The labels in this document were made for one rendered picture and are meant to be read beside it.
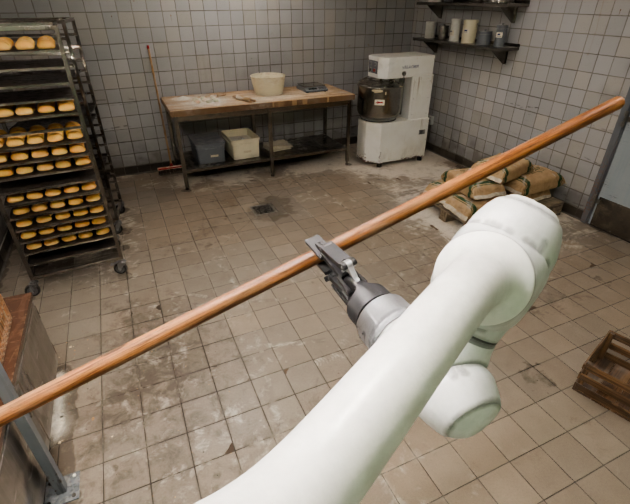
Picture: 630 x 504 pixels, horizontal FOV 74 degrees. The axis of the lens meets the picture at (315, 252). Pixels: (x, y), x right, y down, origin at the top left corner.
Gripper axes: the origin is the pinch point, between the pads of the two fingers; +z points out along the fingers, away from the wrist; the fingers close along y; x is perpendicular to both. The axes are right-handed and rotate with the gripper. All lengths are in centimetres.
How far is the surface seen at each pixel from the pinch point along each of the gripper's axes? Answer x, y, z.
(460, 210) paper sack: 201, 186, 205
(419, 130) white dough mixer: 287, 186, 382
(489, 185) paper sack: 232, 173, 202
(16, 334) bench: -115, 62, 132
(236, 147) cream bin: 61, 127, 426
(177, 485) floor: -80, 133, 66
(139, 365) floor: -88, 130, 152
